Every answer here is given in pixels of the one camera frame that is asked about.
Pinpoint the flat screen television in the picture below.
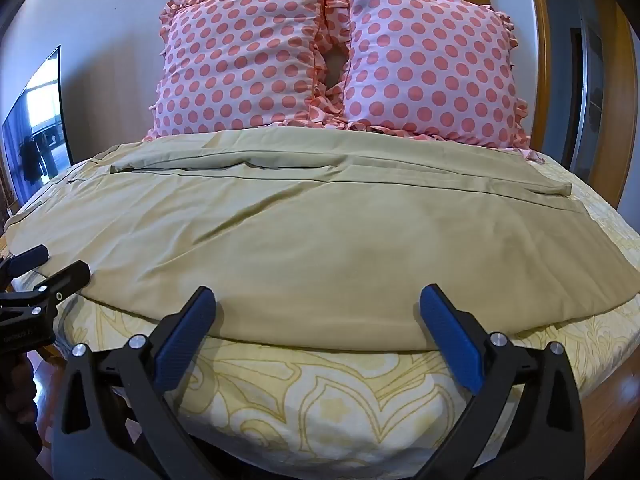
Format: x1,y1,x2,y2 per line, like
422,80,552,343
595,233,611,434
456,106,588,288
0,45,77,207

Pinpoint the pink polka dot ruffled pillow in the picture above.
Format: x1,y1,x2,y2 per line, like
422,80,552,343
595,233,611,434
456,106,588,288
144,0,347,142
320,0,532,150

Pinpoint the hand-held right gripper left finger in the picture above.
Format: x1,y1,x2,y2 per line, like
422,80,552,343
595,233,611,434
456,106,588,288
50,286,219,480

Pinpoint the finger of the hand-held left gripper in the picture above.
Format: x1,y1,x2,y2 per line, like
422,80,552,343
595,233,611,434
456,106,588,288
0,260,92,318
0,244,50,281

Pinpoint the yellow patterned bed sheet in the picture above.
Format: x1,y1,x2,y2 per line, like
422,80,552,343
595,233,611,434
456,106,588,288
0,152,640,467

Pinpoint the wooden door frame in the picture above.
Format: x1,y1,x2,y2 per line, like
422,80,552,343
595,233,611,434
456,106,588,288
570,0,640,213

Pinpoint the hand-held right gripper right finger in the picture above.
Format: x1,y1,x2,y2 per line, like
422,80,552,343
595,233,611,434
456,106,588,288
418,283,587,480

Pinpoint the wooden headboard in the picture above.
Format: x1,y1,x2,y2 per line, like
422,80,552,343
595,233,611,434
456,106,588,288
434,0,557,162

